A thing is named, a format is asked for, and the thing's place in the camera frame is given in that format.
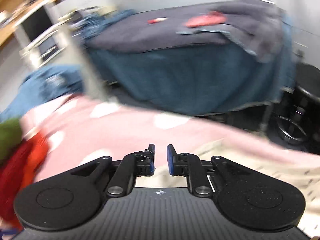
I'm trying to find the cream dotted shirt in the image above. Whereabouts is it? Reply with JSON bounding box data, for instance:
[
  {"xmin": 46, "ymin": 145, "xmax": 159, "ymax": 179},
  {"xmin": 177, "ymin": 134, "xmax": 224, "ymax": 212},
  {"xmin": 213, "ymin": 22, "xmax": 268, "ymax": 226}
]
[{"xmin": 134, "ymin": 139, "xmax": 320, "ymax": 235}]

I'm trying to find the red folded garment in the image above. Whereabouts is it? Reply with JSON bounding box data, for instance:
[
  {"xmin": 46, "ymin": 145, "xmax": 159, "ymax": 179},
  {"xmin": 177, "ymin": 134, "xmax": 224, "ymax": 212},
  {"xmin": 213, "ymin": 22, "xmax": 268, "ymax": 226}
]
[{"xmin": 1, "ymin": 132, "xmax": 49, "ymax": 230}]

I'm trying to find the pink polka dot bedsheet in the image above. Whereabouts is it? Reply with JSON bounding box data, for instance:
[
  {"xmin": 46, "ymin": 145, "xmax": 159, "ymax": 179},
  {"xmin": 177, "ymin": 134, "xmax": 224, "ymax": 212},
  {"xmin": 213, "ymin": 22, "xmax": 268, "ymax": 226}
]
[{"xmin": 19, "ymin": 94, "xmax": 320, "ymax": 183}]

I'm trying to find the black round stool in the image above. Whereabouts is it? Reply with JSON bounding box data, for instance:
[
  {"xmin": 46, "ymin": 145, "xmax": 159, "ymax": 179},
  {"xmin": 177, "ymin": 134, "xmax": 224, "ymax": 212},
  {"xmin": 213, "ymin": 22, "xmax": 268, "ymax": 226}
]
[{"xmin": 275, "ymin": 62, "xmax": 319, "ymax": 155}]

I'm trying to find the green folded garment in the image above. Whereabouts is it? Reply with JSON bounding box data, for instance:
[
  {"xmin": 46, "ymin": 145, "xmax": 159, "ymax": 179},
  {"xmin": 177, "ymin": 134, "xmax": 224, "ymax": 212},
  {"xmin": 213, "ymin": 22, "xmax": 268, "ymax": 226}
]
[{"xmin": 0, "ymin": 118, "xmax": 22, "ymax": 163}]

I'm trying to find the blue crumpled cloth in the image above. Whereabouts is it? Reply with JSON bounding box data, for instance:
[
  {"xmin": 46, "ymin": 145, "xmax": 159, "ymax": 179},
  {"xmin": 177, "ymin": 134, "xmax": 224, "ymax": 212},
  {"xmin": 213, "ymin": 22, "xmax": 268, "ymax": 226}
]
[{"xmin": 1, "ymin": 65, "xmax": 84, "ymax": 122}]

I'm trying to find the teal bed skirt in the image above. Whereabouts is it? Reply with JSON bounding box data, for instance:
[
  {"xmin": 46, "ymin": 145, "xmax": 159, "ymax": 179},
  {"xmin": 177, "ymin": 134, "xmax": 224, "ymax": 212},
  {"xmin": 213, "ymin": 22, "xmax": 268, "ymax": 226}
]
[{"xmin": 87, "ymin": 22, "xmax": 296, "ymax": 116}]

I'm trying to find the grey blanket bed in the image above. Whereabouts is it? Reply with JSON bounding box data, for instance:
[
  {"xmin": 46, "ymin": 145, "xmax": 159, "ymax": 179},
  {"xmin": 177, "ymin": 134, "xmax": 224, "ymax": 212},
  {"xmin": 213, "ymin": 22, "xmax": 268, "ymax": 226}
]
[{"xmin": 88, "ymin": 0, "xmax": 285, "ymax": 62}]

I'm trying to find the red cloth on bed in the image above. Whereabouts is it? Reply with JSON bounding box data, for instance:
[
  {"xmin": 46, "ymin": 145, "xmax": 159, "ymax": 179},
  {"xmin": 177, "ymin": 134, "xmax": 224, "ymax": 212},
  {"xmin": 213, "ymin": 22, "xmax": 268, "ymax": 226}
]
[{"xmin": 184, "ymin": 11, "xmax": 227, "ymax": 28}]

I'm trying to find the small red white item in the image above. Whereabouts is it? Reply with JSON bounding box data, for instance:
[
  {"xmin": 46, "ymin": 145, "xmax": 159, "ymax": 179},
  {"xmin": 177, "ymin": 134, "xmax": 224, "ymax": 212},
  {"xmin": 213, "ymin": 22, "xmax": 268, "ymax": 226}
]
[{"xmin": 148, "ymin": 17, "xmax": 168, "ymax": 24}]

